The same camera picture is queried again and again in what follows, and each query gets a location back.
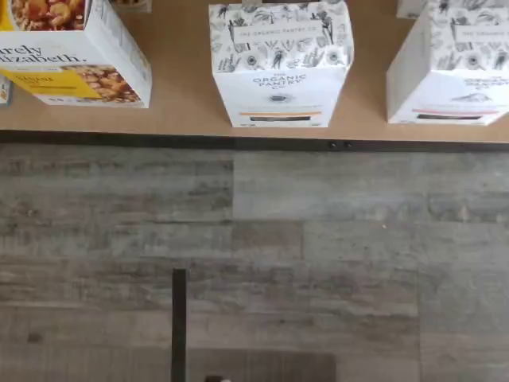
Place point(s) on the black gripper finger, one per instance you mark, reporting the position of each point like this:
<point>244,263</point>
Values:
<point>216,379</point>

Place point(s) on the black floor tape strip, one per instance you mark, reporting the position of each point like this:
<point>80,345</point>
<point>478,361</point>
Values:
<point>179,318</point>

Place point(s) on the black metal shelf rack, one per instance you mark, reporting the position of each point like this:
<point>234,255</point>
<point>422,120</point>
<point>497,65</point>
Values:
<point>159,140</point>

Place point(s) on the white box yellow strip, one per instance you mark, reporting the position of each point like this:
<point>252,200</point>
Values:
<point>278,87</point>

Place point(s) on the brown shelf board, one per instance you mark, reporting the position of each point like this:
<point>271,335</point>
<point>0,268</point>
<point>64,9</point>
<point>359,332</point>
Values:
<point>179,79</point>

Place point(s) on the white box pink strip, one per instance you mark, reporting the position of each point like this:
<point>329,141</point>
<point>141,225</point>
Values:
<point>449,91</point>

